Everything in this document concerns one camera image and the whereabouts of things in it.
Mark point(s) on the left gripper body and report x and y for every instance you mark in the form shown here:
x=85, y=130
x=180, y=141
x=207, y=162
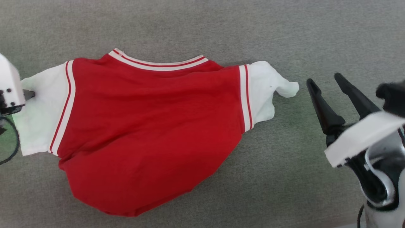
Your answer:
x=9, y=85

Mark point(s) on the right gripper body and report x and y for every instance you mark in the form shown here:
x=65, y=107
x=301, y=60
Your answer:
x=364, y=136

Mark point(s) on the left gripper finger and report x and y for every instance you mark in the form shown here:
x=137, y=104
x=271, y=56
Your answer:
x=29, y=94

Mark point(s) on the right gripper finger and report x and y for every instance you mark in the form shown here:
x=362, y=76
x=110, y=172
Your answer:
x=359, y=98
x=324, y=110

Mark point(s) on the red shirt with white sleeves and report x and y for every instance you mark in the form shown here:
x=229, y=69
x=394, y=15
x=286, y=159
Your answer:
x=152, y=126

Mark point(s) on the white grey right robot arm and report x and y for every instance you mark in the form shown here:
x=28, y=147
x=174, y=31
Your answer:
x=386, y=218

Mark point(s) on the grey fabric sofa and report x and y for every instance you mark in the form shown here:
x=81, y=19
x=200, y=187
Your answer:
x=284, y=31

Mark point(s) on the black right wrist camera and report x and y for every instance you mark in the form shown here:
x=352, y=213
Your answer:
x=392, y=95

